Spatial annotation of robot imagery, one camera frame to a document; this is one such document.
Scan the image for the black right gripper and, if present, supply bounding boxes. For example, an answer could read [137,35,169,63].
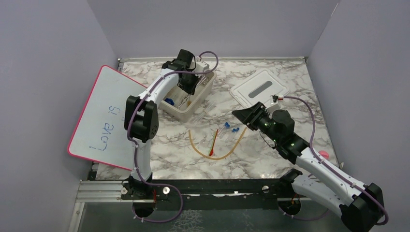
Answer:
[232,101,281,144]

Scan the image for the metal crucible tongs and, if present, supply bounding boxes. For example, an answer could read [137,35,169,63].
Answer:
[177,94,193,110]

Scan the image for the glass rods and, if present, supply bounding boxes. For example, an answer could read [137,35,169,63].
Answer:
[191,101,216,124]

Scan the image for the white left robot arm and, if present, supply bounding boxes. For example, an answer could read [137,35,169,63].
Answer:
[124,49,199,199]

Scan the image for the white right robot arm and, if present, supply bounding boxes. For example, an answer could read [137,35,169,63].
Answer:
[232,102,389,232]

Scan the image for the blue-capped test tube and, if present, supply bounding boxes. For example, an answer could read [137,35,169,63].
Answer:
[225,127,239,142]
[219,122,230,134]

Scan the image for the white bin lid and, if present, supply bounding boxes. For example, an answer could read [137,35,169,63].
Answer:
[230,68,290,108]

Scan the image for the beige plastic bin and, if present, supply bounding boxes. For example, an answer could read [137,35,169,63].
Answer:
[159,72,217,122]

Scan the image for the red rainbow measuring spoon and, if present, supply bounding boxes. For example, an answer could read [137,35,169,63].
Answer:
[208,129,219,157]

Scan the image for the yellow rubber tube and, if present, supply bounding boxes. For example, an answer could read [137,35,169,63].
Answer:
[188,128,248,161]

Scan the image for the pink-capped small bottle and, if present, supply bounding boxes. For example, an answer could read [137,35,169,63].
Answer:
[319,150,329,160]

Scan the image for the pink-framed whiteboard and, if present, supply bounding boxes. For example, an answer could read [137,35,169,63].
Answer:
[67,65,145,170]

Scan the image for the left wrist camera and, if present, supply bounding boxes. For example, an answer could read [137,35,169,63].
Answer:
[193,61,210,75]

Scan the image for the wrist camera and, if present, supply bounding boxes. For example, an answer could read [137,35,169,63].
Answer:
[193,61,210,75]
[270,95,284,104]

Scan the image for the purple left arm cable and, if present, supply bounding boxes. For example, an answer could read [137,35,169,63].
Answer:
[126,51,220,224]

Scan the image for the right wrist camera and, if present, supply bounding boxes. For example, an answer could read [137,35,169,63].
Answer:
[270,95,284,104]

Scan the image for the black table edge rail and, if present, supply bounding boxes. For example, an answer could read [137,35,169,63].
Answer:
[88,177,311,212]

